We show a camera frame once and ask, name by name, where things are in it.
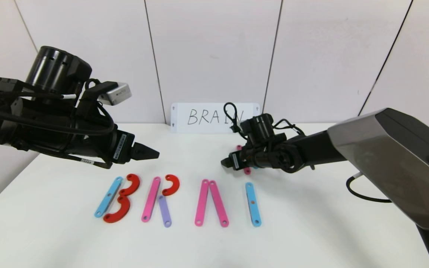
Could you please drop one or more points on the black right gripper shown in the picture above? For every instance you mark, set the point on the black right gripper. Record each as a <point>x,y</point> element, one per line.
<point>236,159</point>

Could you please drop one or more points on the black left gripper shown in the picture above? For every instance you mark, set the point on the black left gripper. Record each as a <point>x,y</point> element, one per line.
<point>122,147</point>

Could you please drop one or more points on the pink strip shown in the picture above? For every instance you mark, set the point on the pink strip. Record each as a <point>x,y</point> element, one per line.
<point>202,202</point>
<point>151,200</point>
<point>247,171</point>
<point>218,203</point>

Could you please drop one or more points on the red curved piece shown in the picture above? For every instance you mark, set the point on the red curved piece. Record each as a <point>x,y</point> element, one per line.
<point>124,211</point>
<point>176,184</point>
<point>135,184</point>

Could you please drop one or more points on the short purple strip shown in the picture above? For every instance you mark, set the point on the short purple strip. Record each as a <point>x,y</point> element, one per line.
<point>165,211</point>

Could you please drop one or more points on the orange and black left arm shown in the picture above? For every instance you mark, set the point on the orange and black left arm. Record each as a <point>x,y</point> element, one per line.
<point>50,70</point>

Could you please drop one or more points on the white BRAIN word card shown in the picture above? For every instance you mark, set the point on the white BRAIN word card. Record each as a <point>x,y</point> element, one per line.
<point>199,126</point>

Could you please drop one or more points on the blue strip with middle hole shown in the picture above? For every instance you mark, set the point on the blue strip with middle hole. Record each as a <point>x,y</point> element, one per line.
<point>253,204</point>

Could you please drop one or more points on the long light blue strip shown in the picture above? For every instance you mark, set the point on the long light blue strip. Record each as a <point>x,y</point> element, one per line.
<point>108,196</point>

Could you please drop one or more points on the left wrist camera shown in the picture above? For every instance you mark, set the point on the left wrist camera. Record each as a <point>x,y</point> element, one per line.
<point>116,93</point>

